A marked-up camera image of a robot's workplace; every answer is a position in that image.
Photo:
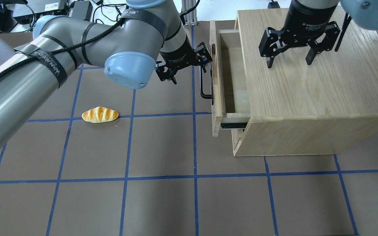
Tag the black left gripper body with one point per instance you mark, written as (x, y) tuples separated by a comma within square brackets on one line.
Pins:
[(179, 52)]

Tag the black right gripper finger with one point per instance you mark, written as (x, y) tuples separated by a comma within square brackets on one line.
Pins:
[(313, 52), (270, 61)]

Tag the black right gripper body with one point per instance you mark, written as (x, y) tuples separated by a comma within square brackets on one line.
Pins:
[(307, 16)]

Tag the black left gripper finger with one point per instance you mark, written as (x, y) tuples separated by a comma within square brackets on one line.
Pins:
[(168, 74), (205, 67)]

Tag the wooden drawer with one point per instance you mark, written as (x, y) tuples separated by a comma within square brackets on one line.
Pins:
[(230, 104)]

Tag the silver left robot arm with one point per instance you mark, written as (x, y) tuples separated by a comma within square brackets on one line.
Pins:
[(148, 37)]

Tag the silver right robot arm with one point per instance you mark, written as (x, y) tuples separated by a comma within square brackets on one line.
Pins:
[(363, 12)]

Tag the wooden drawer cabinet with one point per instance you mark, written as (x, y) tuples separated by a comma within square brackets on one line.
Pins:
[(295, 108)]

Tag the yellow toy bread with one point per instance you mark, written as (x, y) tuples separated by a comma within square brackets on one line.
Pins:
[(100, 115)]

